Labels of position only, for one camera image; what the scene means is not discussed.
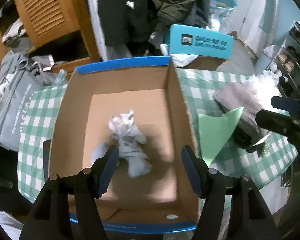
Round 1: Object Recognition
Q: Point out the green sparkly scrub cloth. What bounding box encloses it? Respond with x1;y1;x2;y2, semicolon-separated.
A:
260;140;271;157

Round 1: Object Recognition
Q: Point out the white mesh bath pouf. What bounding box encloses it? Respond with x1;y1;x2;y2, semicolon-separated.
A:
244;73;280;99

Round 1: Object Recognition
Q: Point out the black sock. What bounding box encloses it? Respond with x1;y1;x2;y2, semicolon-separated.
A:
232;121;260;152

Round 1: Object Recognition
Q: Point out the grey towel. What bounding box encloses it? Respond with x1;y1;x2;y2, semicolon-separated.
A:
213;82;269;145

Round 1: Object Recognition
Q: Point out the light green cloth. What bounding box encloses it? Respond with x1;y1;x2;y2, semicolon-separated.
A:
198;107;244;166

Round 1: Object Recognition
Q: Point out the small grey sock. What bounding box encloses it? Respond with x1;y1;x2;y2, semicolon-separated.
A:
90;109;153;179

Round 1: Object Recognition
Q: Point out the shoe rack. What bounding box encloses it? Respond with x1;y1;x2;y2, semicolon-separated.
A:
269;20;300;99

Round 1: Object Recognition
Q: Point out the green checkered tablecloth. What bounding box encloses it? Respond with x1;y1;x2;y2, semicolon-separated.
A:
17;69;297;202

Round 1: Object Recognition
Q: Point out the blue white plastic bag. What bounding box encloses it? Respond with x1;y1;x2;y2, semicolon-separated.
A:
208;0;237;34

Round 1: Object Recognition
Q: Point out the dark blue hanging jacket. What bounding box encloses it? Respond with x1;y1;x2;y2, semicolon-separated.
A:
185;0;210;29

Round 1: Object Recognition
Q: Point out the blue cardboard box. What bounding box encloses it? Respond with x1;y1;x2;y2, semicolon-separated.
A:
49;56;199;233

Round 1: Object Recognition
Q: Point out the black hanging coat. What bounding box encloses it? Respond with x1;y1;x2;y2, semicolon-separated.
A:
97;0;150;47

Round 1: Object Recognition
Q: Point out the wooden louvered wardrobe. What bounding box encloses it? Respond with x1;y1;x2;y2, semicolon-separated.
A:
5;0;100;74

